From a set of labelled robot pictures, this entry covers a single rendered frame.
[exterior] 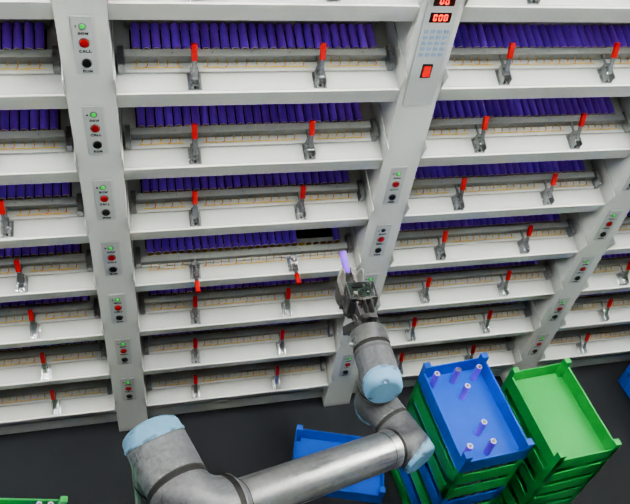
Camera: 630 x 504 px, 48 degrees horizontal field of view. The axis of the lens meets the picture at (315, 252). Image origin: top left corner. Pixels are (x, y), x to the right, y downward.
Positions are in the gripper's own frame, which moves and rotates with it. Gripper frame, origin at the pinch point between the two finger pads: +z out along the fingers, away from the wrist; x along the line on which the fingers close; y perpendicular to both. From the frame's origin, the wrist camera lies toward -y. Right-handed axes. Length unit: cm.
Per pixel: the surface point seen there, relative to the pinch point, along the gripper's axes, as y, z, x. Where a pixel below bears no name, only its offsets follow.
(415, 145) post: 33.6, 10.3, -13.9
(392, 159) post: 29.6, 10.2, -8.9
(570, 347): -68, 13, -100
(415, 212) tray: 10.3, 10.9, -19.6
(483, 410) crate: -34, -26, -40
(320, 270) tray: -9.6, 9.8, 3.8
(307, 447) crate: -82, -7, 2
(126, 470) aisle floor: -82, -7, 61
